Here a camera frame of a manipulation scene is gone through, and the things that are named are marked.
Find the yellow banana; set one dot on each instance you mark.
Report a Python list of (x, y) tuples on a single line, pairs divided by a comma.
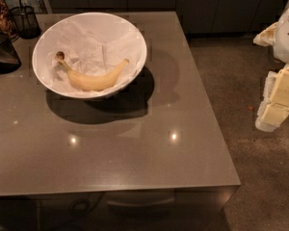
[(88, 83)]

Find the white paper liner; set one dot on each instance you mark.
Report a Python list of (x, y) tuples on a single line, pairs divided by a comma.
[(86, 45)]

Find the large white bowl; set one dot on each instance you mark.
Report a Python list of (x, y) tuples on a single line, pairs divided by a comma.
[(86, 23)]

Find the brown snack bag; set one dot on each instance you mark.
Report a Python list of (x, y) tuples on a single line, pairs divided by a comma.
[(6, 22)]

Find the black mesh pen cup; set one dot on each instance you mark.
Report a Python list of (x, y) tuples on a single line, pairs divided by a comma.
[(26, 22)]

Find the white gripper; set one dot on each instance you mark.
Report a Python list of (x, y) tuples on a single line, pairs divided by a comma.
[(288, 38)]

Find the dark glass bowl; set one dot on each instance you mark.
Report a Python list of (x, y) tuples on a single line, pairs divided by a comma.
[(9, 60)]

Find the dark cabinet doors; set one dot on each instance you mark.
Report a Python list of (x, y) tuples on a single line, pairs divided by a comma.
[(196, 16)]

